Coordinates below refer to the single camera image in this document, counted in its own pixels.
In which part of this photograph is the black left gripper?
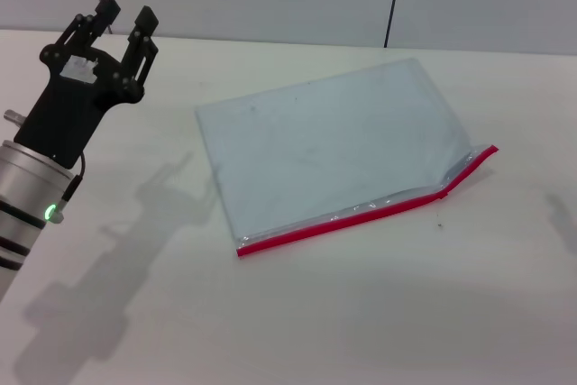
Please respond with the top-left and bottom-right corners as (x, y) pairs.
(13, 0), (160, 170)

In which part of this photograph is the clear document bag red zipper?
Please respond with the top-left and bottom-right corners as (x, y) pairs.
(194, 58), (500, 261)

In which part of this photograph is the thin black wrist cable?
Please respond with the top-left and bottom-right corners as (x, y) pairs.
(61, 152), (87, 205)

